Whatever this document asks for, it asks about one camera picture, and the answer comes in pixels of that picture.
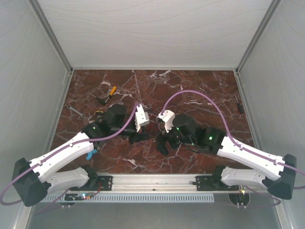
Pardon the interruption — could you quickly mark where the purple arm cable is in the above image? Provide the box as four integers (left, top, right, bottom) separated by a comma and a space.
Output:
0, 100, 141, 214
161, 90, 305, 208

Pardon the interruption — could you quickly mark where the yellow handle flat screwdriver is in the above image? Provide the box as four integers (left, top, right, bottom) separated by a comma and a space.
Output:
105, 86, 117, 102

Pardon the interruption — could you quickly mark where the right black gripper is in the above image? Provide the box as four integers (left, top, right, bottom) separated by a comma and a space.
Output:
154, 124, 194, 156

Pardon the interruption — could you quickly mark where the blue plastic clamp tool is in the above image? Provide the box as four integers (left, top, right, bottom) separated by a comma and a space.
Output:
86, 149, 99, 160

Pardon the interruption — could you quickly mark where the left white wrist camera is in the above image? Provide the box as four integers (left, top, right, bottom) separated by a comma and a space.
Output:
135, 104, 150, 133

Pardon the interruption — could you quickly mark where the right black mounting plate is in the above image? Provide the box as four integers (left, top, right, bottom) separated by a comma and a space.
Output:
191, 176, 239, 191

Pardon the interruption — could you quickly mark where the black handle screwdriver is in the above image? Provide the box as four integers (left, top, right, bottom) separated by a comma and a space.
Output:
89, 93, 106, 105

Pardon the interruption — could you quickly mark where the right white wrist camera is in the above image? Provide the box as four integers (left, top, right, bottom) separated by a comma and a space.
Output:
158, 110, 175, 133

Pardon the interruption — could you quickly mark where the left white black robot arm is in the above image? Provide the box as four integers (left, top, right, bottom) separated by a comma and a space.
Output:
12, 104, 150, 207

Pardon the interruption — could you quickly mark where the black mounting plate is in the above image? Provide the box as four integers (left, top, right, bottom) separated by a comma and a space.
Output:
70, 175, 113, 192
191, 176, 239, 191

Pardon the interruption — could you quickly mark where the black yellow phillips screwdriver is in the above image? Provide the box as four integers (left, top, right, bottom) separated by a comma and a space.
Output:
94, 111, 104, 116

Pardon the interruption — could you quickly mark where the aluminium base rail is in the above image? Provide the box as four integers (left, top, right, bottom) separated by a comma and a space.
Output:
42, 173, 284, 193

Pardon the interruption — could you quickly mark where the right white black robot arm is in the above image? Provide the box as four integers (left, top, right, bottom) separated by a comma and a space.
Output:
156, 110, 296, 200

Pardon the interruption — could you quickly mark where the silver ratchet wrench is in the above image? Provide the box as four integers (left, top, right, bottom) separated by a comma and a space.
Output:
67, 105, 85, 118

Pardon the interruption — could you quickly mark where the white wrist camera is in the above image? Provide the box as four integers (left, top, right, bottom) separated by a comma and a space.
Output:
135, 104, 150, 133
158, 110, 175, 133

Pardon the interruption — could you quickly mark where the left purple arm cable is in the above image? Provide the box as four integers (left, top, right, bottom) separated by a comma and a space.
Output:
0, 100, 141, 214

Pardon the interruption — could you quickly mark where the black screwdriver at right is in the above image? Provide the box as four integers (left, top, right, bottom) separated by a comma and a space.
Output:
234, 95, 244, 114

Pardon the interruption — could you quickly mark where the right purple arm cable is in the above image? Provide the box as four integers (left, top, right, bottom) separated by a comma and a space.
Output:
161, 90, 305, 208

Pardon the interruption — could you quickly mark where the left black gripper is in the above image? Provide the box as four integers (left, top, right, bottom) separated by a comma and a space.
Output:
112, 121, 151, 146

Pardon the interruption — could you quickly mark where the grey slotted cable duct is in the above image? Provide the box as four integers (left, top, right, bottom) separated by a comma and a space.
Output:
58, 193, 214, 203

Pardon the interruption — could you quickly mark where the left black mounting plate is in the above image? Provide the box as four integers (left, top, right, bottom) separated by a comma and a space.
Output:
70, 175, 113, 192

